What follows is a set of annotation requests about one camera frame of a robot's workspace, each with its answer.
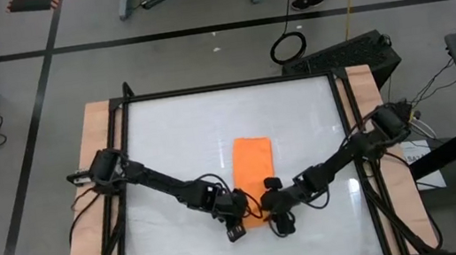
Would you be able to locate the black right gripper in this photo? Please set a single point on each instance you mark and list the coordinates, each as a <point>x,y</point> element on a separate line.
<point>280,200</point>

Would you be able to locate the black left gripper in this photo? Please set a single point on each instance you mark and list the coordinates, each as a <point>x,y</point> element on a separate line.
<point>232,207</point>

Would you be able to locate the orange towel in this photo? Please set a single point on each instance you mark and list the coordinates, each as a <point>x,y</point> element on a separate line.
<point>252,160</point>

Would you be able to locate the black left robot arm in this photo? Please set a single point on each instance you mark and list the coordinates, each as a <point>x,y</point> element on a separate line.
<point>159,182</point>

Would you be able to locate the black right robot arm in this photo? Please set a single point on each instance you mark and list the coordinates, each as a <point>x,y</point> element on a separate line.
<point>348,153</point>

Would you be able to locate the wooden side board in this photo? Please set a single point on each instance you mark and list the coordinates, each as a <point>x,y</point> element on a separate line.
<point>362,82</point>
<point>93,119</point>

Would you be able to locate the white paper sheet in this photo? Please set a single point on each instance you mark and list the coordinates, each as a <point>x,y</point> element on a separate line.
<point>429,175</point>

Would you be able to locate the black perforated computer case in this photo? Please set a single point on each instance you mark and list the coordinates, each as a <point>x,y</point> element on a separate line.
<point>343,55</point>

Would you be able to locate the black table support bar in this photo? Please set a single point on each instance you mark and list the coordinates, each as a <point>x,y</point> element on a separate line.
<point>450,150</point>

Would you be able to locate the black power strip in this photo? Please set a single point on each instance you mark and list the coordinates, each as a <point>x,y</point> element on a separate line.
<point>156,0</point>

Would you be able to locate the black orange striped mat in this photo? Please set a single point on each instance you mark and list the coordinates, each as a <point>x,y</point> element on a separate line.
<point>31,1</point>

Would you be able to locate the black table frame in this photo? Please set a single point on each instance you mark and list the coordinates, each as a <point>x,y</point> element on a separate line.
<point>226,86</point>

